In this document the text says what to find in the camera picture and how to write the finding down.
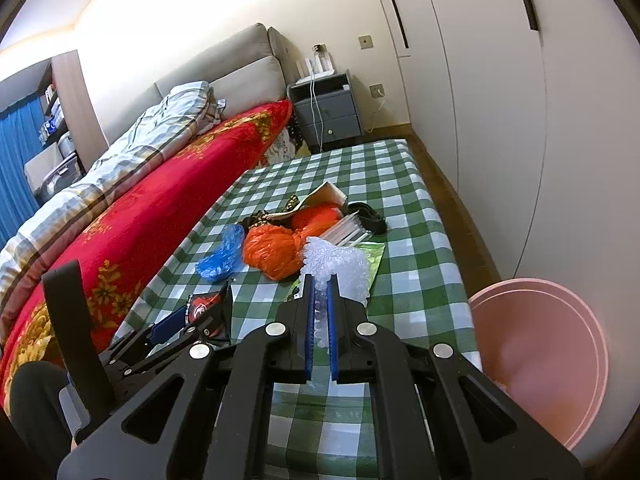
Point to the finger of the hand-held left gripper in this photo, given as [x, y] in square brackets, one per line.
[167, 326]
[197, 327]

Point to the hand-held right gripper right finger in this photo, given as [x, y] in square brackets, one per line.
[334, 332]

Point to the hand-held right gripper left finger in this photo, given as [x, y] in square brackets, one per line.
[307, 325]

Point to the black packet with red label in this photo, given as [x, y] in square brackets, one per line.
[206, 306]

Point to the clear bubble wrap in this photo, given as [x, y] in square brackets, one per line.
[332, 262]

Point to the green panda print pouch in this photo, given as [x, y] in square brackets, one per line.
[372, 260]

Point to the pink plastic bin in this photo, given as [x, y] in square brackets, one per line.
[540, 360]

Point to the blue plastic shoe cover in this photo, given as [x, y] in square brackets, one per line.
[220, 255]

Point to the crumpled orange plastic bag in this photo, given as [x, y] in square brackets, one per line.
[272, 252]

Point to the clear plastic tube pack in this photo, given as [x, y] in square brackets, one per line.
[347, 232]

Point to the red floral blanket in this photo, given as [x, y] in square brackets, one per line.
[150, 220]

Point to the brown patterned scrunchie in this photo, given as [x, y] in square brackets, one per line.
[260, 220]

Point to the green checked tablecloth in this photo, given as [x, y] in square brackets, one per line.
[410, 240]

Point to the beige paper envelope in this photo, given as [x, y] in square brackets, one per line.
[322, 195]

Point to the grey storage box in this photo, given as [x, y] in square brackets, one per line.
[55, 167]

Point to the blue curtain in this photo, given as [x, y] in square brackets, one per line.
[17, 160]

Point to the floral bedsheet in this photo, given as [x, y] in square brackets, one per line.
[285, 147]

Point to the plaid quilt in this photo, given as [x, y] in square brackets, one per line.
[125, 145]

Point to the grey nightstand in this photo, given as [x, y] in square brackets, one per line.
[340, 120]

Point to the wooden shelf unit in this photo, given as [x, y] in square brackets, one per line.
[75, 95]

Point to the beige upholstered headboard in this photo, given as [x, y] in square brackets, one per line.
[240, 75]

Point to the white wardrobe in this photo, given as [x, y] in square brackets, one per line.
[490, 85]

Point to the metal wall socket plate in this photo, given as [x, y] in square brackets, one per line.
[377, 90]

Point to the wall plug charger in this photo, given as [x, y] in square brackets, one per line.
[320, 50]

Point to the metal wall switch plate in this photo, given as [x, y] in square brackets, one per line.
[365, 42]

